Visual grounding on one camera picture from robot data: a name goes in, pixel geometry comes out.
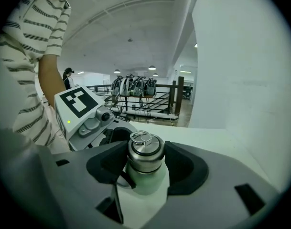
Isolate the small round metal object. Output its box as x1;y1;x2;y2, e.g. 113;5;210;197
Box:
128;131;166;174

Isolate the dark wooden railing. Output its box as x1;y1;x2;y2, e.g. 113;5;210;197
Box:
86;76;185;116

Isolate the green translucent bottle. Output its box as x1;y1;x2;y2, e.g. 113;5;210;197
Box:
123;161;170;196

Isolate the person's striped shirt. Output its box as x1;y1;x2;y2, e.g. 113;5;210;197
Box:
0;0;72;148

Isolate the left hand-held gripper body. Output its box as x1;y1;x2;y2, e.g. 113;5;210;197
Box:
54;85;116;152

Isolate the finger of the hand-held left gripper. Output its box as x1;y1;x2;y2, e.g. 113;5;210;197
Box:
104;125;138;145

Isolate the black office chair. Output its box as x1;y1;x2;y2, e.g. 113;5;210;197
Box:
183;84;194;100

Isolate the white railing base plinth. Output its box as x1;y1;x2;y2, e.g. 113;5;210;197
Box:
116;110;180;120

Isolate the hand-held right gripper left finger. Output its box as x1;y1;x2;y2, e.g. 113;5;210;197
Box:
40;140;137;229

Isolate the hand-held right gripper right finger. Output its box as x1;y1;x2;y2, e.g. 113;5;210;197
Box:
145;141;283;229

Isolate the grey black backpack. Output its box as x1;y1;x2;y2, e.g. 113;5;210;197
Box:
110;76;123;97
144;77;158;97
132;75;146;97
120;73;135;97

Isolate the person's left forearm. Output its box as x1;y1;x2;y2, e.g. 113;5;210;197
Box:
38;53;67;107

